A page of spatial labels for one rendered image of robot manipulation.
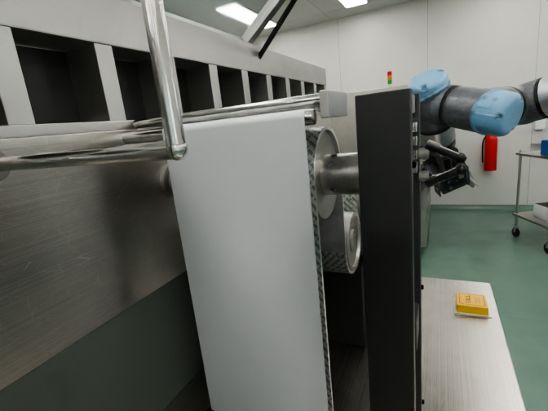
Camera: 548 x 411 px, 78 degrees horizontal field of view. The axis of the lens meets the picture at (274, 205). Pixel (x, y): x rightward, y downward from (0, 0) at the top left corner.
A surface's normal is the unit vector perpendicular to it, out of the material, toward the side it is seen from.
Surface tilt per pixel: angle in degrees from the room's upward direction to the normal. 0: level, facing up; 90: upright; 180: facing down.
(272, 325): 90
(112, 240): 90
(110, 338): 90
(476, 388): 0
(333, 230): 88
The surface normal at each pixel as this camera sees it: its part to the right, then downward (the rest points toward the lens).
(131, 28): 0.90, 0.00
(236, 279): -0.43, 0.26
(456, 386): -0.11, -0.97
